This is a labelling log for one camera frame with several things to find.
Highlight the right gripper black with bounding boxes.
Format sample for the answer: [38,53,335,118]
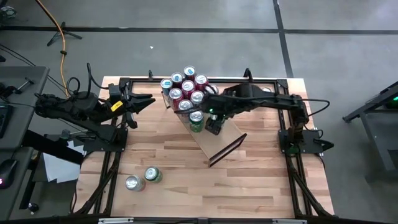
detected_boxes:
[200,93,238,135]

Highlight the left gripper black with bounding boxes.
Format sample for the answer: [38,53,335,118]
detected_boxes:
[107,91,156,129]

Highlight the black support beam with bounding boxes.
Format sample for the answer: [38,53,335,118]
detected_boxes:
[21,129,85,166]

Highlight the white paper sheets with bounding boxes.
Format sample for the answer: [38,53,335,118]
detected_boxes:
[42,139,85,184]

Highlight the grey desk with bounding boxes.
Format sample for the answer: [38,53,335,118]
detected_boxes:
[0,146,35,220]
[0,65,50,150]

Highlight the black tripod stand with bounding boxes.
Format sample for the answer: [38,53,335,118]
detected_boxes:
[46,21,83,47]

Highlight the black keyboard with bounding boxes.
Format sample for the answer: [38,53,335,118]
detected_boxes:
[0,104,14,139]

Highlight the black computer mouse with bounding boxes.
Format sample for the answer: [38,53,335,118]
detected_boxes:
[0,159,18,190]

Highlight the grey metal cart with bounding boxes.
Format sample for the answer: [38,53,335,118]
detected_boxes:
[341,80,398,184]

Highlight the wooden shelf with black frame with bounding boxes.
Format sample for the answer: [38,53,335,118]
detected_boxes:
[160,90,248,168]

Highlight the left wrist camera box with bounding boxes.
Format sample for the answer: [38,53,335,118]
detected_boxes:
[108,83,123,98]

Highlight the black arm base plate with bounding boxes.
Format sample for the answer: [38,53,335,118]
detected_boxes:
[278,129,325,156]
[83,128,129,153]

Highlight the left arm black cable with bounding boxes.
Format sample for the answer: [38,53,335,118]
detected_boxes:
[67,63,109,97]

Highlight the orange cable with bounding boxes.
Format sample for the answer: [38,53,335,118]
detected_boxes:
[34,0,72,96]

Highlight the silver metal bracket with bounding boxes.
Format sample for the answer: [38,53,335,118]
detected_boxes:
[98,217,134,224]
[272,218,308,224]

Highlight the black handled tool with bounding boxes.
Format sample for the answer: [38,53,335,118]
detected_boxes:
[14,77,35,94]

